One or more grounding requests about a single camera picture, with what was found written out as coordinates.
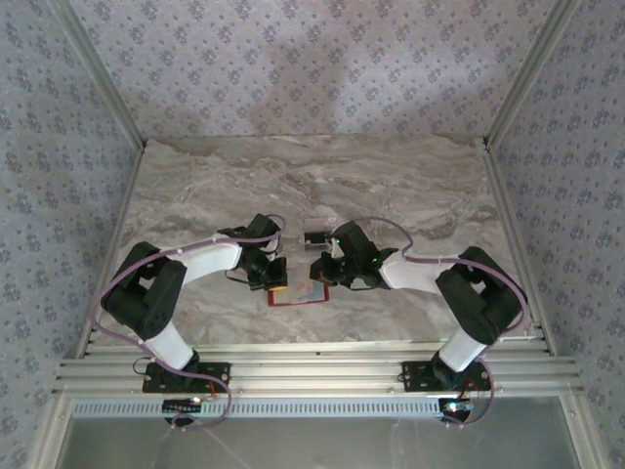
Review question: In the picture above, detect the red leather card holder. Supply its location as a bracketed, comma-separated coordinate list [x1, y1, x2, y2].
[267, 278, 332, 309]

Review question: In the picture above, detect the white printed card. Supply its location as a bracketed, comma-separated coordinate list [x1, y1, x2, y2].
[287, 280, 326, 304]

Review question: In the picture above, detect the grey metal panel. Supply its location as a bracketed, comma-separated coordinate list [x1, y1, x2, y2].
[57, 396, 588, 469]

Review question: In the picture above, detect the aluminium mounting rail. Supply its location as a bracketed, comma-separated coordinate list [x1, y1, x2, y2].
[52, 340, 585, 398]

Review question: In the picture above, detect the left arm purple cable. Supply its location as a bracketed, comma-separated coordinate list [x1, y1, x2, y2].
[92, 210, 287, 434]

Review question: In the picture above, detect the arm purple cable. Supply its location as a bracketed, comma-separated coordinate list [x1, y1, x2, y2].
[92, 210, 287, 434]
[360, 216, 531, 430]

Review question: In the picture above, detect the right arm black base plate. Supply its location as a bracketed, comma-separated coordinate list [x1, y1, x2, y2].
[400, 360, 492, 393]

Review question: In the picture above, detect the grey slotted cable duct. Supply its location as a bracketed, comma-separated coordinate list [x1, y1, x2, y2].
[71, 396, 444, 420]

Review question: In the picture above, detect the aluminium table side rail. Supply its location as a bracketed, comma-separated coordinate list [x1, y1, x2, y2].
[72, 141, 147, 361]
[480, 139, 559, 356]

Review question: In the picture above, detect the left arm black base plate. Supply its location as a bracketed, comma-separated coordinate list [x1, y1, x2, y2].
[141, 361, 232, 395]

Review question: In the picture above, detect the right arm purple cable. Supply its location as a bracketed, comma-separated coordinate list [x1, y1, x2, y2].
[360, 216, 531, 430]

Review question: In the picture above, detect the aluminium frame post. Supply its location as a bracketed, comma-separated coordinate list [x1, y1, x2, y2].
[484, 0, 583, 149]
[48, 0, 148, 149]

